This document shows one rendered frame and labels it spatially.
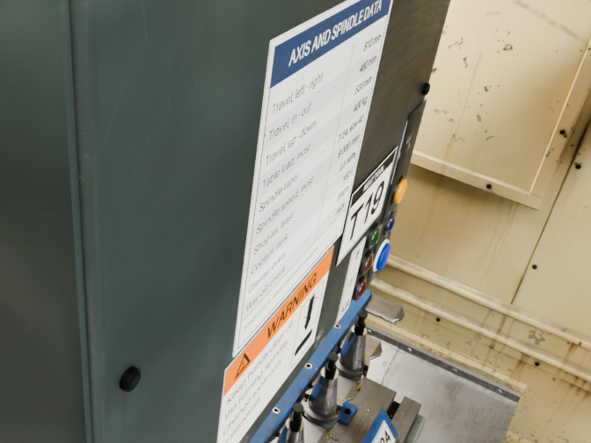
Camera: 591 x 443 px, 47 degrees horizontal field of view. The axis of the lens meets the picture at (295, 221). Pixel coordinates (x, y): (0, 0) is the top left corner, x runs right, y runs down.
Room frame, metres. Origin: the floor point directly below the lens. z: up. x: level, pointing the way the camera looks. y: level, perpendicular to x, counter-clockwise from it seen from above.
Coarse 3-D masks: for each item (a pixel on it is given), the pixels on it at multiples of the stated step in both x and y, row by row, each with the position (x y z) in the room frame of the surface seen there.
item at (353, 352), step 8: (352, 328) 0.81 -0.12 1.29; (352, 336) 0.80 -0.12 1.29; (360, 336) 0.79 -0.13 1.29; (344, 344) 0.80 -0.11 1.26; (352, 344) 0.79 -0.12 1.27; (360, 344) 0.79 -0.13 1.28; (344, 352) 0.79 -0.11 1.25; (352, 352) 0.79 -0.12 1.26; (360, 352) 0.79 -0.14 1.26; (344, 360) 0.79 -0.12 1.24; (352, 360) 0.79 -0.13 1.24; (360, 360) 0.79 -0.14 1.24; (352, 368) 0.78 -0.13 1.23
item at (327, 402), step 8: (320, 376) 0.70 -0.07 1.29; (336, 376) 0.70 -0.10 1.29; (320, 384) 0.69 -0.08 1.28; (328, 384) 0.69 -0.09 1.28; (336, 384) 0.70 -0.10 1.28; (312, 392) 0.70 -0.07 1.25; (320, 392) 0.69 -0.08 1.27; (328, 392) 0.69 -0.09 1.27; (336, 392) 0.70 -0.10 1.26; (312, 400) 0.69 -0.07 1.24; (320, 400) 0.69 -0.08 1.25; (328, 400) 0.69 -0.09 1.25; (336, 400) 0.70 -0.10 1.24; (312, 408) 0.69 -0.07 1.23; (320, 408) 0.68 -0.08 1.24; (328, 408) 0.69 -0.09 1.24
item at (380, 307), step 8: (376, 296) 0.99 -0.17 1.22; (368, 304) 0.96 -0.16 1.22; (376, 304) 0.96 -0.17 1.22; (384, 304) 0.97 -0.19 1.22; (392, 304) 0.97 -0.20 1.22; (368, 312) 0.94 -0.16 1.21; (376, 312) 0.94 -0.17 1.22; (384, 312) 0.95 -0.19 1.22; (392, 312) 0.95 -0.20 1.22; (400, 312) 0.95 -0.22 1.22; (392, 320) 0.93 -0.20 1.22
